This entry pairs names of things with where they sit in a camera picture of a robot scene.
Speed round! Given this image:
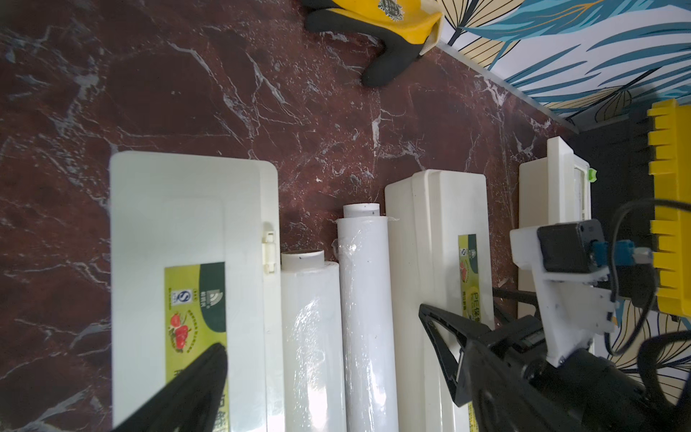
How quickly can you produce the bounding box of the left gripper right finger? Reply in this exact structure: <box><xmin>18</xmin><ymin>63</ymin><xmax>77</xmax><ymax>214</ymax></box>
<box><xmin>464</xmin><ymin>341</ymin><xmax>583</xmax><ymax>431</ymax></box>

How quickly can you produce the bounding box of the yellow black work glove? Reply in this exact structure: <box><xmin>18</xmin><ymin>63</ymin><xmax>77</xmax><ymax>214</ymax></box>
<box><xmin>302</xmin><ymin>0</ymin><xmax>444</xmax><ymax>88</ymax></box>

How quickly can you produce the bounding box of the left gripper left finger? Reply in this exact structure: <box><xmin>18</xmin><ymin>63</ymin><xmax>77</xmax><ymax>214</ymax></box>
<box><xmin>115</xmin><ymin>343</ymin><xmax>228</xmax><ymax>432</ymax></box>

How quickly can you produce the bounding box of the yellow black toolbox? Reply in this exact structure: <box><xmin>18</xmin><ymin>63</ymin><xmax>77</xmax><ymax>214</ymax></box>
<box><xmin>570</xmin><ymin>99</ymin><xmax>690</xmax><ymax>318</ymax></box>

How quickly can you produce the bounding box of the white wrap dispenser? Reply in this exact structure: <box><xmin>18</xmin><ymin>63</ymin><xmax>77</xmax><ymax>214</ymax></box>
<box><xmin>516</xmin><ymin>136</ymin><xmax>597</xmax><ymax>320</ymax></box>
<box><xmin>385</xmin><ymin>170</ymin><xmax>494</xmax><ymax>431</ymax></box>
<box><xmin>109</xmin><ymin>151</ymin><xmax>285</xmax><ymax>431</ymax></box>

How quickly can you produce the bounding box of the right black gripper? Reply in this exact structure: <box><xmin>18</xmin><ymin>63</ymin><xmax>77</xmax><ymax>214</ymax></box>
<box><xmin>419</xmin><ymin>287</ymin><xmax>690</xmax><ymax>431</ymax></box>

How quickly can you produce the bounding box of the long left plastic wrap roll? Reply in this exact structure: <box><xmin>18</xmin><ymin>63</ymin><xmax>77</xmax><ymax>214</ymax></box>
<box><xmin>281</xmin><ymin>250</ymin><xmax>347</xmax><ymax>431</ymax></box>

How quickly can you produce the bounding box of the short plastic wrap roll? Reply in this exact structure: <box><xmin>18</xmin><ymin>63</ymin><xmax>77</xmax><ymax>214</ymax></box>
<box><xmin>337</xmin><ymin>203</ymin><xmax>399</xmax><ymax>431</ymax></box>

